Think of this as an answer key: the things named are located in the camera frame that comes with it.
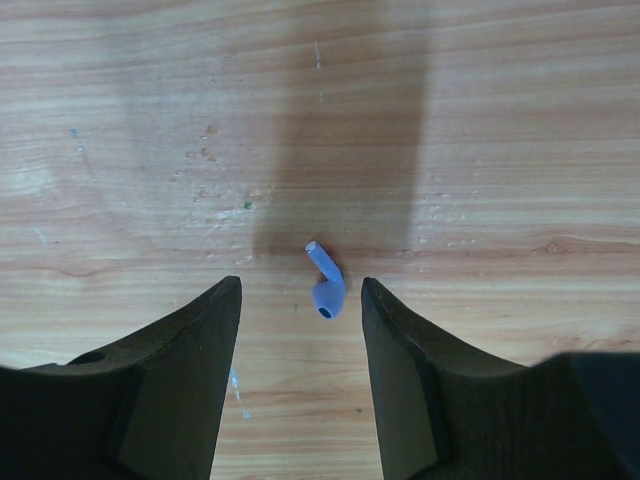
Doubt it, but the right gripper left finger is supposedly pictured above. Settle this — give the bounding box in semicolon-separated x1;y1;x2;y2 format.
1;276;242;479

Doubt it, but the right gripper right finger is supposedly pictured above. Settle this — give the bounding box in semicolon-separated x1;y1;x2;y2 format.
361;278;639;479

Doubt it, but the purple earbud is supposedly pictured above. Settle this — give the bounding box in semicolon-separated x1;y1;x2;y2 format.
305;241;346;320

